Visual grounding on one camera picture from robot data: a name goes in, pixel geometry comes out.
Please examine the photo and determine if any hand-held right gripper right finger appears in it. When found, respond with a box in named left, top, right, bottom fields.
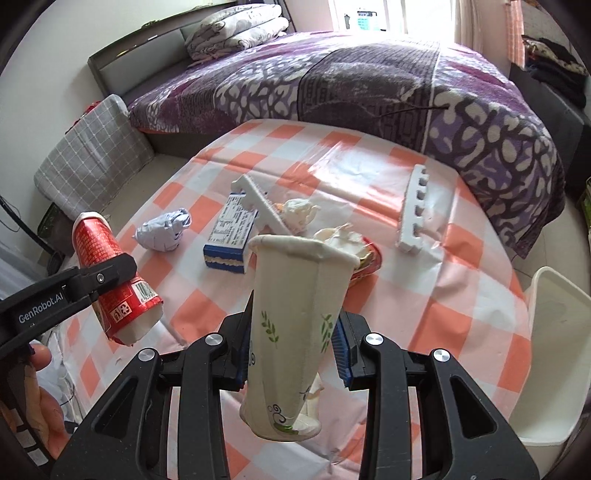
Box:
left=331, top=310, right=541, bottom=480

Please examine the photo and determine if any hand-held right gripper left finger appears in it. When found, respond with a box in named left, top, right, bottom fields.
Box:
left=50, top=292, right=254, bottom=480

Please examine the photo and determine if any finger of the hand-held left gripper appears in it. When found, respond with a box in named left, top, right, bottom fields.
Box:
left=65, top=253, right=139, bottom=308

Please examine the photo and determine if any red paper cup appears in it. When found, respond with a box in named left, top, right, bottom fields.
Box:
left=71, top=211, right=165, bottom=347

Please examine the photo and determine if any white paper cup green print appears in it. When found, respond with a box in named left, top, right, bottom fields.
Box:
left=239, top=234, right=359, bottom=442

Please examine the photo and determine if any white tissue wad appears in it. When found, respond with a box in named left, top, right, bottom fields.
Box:
left=276, top=198, right=322, bottom=234

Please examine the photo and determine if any white plastic bin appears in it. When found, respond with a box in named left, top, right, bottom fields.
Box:
left=507, top=266, right=591, bottom=446

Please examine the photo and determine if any person's left hand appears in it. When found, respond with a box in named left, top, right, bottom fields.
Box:
left=25, top=344, right=75, bottom=459

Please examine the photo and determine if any crumpled white paper ball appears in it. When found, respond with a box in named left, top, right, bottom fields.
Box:
left=132, top=207, right=193, bottom=253

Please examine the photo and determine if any small black box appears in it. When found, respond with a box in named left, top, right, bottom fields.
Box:
left=37, top=203, right=66, bottom=241

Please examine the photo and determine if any red snack wrapper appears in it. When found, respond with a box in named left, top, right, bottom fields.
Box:
left=346, top=235, right=383, bottom=288

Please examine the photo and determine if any grey checked cushion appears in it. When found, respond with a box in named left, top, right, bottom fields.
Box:
left=34, top=94, right=156, bottom=219

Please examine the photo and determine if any cream crumpled paper scrap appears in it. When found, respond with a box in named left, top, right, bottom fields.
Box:
left=313, top=222, right=371, bottom=260

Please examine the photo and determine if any blue and white carton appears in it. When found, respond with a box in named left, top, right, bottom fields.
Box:
left=202, top=193, right=260, bottom=276

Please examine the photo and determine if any short white notched foam strip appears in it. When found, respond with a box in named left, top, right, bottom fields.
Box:
left=394, top=163, right=430, bottom=255

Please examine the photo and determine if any long white notched foam strip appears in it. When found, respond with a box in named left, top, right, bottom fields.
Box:
left=230, top=174, right=306, bottom=237

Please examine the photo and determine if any orange white checked tablecloth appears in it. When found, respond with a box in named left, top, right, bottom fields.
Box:
left=59, top=119, right=533, bottom=480

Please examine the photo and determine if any grey bed headboard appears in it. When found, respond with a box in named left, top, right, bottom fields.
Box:
left=87, top=20, right=296, bottom=103

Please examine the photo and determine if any patterned pillow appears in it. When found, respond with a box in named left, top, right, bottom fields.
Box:
left=184, top=8, right=290, bottom=64

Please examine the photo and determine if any purple patterned bed blanket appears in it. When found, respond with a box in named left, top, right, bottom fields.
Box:
left=126, top=30, right=567, bottom=260

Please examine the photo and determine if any dark cabinet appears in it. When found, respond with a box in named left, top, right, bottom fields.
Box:
left=508, top=62, right=591, bottom=197

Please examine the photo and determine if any teal box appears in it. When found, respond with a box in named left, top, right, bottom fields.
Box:
left=355, top=9, right=385, bottom=31

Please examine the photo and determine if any pile of dark clothes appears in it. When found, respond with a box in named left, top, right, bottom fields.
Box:
left=522, top=34, right=590, bottom=108

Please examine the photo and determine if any orange checked hanging cloth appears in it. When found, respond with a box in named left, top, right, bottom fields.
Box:
left=505, top=0, right=527, bottom=66

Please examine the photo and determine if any black cord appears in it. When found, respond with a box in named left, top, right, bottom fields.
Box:
left=368, top=103, right=451, bottom=123

